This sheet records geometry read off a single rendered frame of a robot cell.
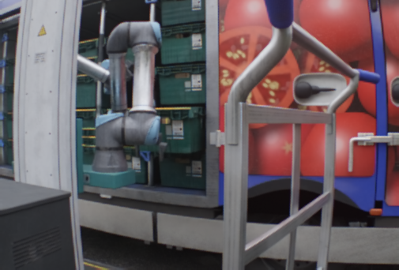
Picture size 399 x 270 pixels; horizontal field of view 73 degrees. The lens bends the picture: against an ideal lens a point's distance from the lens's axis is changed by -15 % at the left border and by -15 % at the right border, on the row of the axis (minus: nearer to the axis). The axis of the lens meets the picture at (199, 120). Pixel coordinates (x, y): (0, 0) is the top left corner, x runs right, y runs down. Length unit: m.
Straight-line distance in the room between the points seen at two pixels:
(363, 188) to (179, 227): 1.09
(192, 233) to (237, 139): 1.52
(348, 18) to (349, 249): 1.25
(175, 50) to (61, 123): 1.12
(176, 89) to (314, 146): 0.95
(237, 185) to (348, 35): 1.38
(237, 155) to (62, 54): 0.94
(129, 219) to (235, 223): 1.70
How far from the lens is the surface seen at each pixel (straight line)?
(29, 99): 1.39
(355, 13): 1.79
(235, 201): 0.47
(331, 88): 1.71
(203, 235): 1.92
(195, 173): 2.02
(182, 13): 2.16
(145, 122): 1.23
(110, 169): 1.24
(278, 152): 1.69
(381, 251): 1.85
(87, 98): 2.50
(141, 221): 2.09
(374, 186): 1.74
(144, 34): 1.34
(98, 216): 2.31
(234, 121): 0.45
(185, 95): 2.03
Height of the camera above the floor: 1.07
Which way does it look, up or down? 1 degrees up
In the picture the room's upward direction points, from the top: straight up
